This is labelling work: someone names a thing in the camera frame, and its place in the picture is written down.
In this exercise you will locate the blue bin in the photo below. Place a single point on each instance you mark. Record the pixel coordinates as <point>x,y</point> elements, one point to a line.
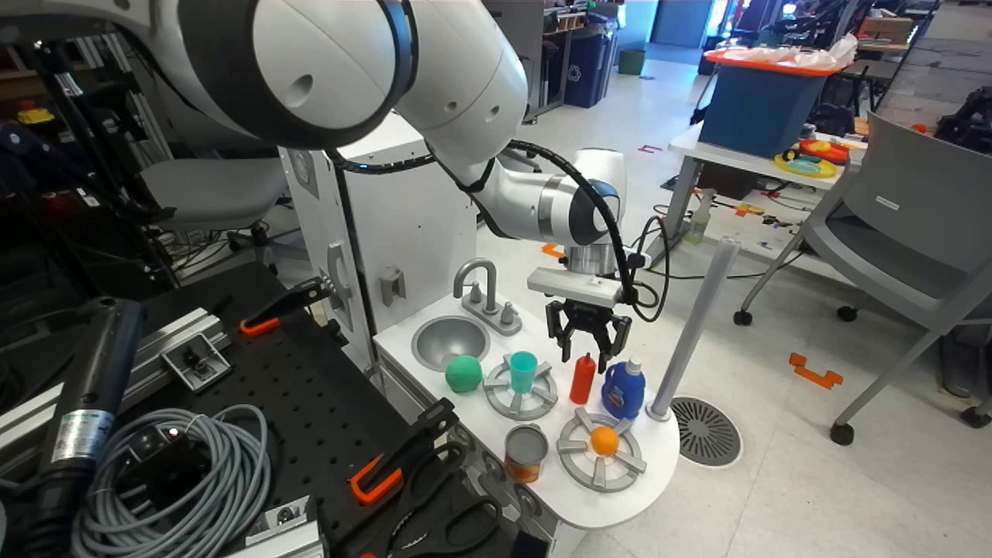
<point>589,66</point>

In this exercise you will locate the orange ball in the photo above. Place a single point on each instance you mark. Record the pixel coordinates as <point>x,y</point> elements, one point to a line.
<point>605,441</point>

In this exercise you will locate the colourful toys on plate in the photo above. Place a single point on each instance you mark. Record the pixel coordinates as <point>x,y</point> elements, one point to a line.
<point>809,157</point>

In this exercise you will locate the white toy kitchen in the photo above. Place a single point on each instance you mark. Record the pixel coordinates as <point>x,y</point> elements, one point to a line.
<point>412,229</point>

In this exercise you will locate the black cylinder silver band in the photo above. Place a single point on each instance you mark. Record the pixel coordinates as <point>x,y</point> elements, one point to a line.
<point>87,414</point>

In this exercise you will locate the black metal stand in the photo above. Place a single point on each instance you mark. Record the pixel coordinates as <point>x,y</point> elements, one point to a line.
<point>95,174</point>

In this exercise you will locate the blue box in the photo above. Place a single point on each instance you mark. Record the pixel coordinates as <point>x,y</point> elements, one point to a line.
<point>763,109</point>

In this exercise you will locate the gray chair with castors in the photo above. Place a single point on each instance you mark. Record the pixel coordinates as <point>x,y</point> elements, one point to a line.
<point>908,229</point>

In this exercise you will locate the green ball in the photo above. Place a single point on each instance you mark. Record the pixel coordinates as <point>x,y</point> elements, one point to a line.
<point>462,372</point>

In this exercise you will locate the blue plastic bottle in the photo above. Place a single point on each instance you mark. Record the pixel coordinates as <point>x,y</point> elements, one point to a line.
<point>623,392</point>

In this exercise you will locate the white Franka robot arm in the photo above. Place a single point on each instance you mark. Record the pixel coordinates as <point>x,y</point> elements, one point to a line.
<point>311,74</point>

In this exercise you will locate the orange plastic piece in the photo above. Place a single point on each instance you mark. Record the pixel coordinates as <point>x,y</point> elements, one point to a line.
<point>813,372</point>

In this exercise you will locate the gray toy faucet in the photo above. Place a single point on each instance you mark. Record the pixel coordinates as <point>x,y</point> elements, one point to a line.
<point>479,300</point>

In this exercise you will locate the red sauce bottle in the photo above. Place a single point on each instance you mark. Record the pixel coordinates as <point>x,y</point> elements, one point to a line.
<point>584,378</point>

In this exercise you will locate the white table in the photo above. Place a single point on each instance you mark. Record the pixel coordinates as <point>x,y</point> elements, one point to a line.
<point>725,160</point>

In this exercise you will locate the teal plastic cup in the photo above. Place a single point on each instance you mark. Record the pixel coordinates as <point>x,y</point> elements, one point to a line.
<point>526,372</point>

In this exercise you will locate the gray pole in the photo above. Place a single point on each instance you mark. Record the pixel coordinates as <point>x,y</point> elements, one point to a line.
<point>693,329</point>

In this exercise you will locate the gray padded chair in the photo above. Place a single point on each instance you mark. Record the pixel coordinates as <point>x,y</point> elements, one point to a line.
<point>213,186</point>

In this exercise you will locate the silver sink bowl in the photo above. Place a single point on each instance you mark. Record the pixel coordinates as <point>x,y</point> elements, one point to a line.
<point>450,343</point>

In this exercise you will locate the round floor drain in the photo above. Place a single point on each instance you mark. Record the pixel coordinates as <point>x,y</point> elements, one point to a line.
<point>708,431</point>

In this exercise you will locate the tin can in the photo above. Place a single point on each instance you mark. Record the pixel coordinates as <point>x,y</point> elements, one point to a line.
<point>526,457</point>

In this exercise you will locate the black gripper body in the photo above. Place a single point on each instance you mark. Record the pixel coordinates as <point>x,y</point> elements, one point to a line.
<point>589,317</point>

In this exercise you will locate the gray stove burner grate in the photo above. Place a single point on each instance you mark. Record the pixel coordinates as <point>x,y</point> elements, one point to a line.
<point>577,459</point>
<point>516,404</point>

